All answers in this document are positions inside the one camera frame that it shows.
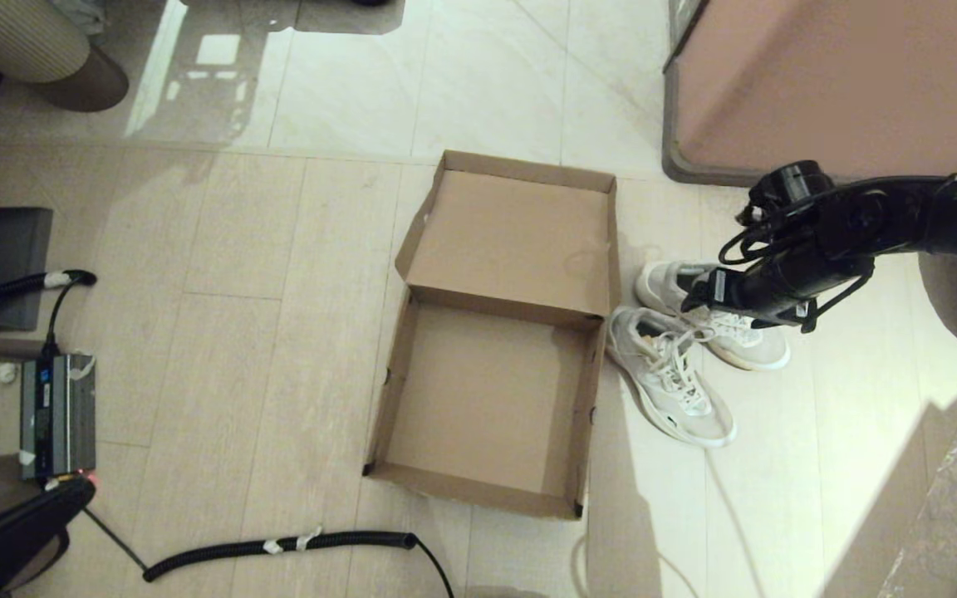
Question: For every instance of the grey crumpled cloth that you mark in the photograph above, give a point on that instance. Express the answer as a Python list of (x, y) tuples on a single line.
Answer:
[(80, 12)]

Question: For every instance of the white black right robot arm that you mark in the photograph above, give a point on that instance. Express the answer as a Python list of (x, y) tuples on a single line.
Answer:
[(944, 216)]

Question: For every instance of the beige ribbed round pouf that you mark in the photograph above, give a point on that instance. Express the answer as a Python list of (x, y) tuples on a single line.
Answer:
[(5, 33)]

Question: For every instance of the pink cabinet with grey rim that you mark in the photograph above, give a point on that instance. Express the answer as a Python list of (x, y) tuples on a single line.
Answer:
[(844, 83)]

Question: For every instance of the grey metal power inverter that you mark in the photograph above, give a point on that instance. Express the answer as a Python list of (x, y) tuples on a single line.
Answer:
[(55, 415)]

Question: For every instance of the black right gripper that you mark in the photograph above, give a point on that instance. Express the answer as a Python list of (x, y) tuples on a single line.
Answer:
[(777, 278)]

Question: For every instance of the white mesh lace-up sneaker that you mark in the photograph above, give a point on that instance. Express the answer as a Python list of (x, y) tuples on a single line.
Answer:
[(678, 390), (761, 349)]

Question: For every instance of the white paper scrap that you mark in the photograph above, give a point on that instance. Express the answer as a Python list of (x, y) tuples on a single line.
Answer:
[(1, 374)]

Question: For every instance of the brown cardboard shoe box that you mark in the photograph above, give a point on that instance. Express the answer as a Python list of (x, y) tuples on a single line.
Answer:
[(487, 399)]

